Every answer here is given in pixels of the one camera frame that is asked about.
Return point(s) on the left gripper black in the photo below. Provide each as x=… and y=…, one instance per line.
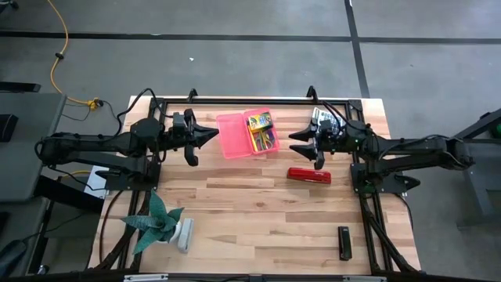
x=182, y=131

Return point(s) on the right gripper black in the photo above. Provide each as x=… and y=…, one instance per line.
x=332, y=137

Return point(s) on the pink transparent pencil case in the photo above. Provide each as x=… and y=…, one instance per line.
x=233, y=137

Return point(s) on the pink green scissors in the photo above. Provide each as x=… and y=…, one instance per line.
x=268, y=141

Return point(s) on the yellow green crayon box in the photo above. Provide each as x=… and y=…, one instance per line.
x=260, y=121

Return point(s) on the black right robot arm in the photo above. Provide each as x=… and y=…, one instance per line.
x=422, y=147

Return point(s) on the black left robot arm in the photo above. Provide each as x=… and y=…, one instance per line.
x=98, y=143

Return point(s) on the white calculator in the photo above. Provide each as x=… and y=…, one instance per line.
x=319, y=114

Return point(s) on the red stapler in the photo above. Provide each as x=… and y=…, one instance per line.
x=309, y=176

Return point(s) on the green leafy plant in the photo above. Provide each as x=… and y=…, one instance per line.
x=154, y=223

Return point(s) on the white plant pot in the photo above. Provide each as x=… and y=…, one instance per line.
x=175, y=233

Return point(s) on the black stapler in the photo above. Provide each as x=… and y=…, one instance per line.
x=344, y=243

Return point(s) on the white paper sheet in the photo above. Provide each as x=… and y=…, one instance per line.
x=94, y=184

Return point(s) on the black desk leg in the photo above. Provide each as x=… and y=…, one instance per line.
x=66, y=194

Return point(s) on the grey desk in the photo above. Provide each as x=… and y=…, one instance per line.
x=27, y=164

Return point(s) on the grey metal stand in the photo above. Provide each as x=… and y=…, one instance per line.
x=479, y=184

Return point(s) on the black flat bar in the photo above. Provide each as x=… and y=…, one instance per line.
x=19, y=87

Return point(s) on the green object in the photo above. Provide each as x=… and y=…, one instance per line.
x=498, y=130

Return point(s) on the black box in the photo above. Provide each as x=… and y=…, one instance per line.
x=8, y=127

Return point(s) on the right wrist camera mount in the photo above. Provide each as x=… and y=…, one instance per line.
x=319, y=160

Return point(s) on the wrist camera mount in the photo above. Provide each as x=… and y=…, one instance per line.
x=319, y=160
x=191, y=155

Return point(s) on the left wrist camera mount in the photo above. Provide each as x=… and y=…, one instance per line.
x=191, y=155

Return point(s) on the black frame clamp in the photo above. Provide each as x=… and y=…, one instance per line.
x=192, y=95
x=312, y=92

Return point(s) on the black table frame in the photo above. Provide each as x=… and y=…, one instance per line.
x=254, y=101

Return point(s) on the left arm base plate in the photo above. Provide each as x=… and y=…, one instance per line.
x=117, y=182

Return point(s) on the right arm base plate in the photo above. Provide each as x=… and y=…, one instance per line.
x=395, y=184

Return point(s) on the silver bracket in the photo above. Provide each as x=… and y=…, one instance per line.
x=145, y=278
x=364, y=279

